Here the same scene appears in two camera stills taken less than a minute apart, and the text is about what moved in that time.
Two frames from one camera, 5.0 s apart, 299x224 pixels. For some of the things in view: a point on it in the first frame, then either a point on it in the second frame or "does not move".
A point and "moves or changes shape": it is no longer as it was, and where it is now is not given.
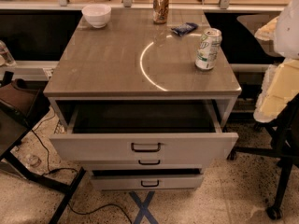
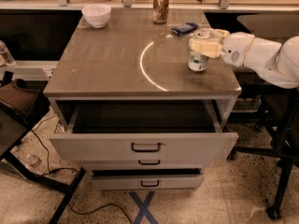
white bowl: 97,14 does not move
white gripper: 288,32 to 237,49
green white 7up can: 209,46 moves or changes shape
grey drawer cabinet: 144,97 does not move
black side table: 12,129 does not move
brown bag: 26,99 does not move
